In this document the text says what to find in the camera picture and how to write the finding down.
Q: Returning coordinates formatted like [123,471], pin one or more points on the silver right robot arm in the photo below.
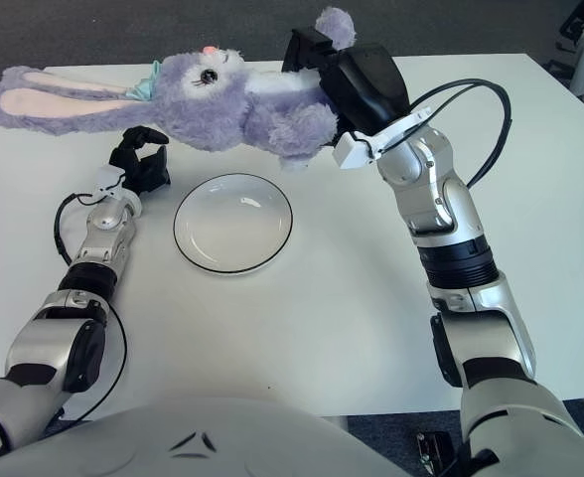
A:
[441,208]

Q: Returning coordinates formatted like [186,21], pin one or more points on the purple plush bunny doll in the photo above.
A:
[212,114]

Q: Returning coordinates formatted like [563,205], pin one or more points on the white plate with black rim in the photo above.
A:
[232,223]

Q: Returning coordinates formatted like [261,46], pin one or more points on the grey robot torso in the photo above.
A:
[197,447]

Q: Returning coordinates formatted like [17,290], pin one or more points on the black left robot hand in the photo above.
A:
[140,171]

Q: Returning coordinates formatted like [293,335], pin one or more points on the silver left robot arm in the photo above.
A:
[98,243]

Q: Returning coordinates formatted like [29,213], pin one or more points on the white right wrist connector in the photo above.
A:
[351,151]

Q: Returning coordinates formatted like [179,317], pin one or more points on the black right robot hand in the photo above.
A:
[366,84]

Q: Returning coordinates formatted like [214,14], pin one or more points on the black office chair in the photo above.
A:
[572,27]

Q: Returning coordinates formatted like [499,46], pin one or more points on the white left wrist connector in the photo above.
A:
[108,178]

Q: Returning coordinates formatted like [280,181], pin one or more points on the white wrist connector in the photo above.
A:
[351,151]
[108,178]

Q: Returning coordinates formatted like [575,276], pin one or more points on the white table leg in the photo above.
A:
[340,422]

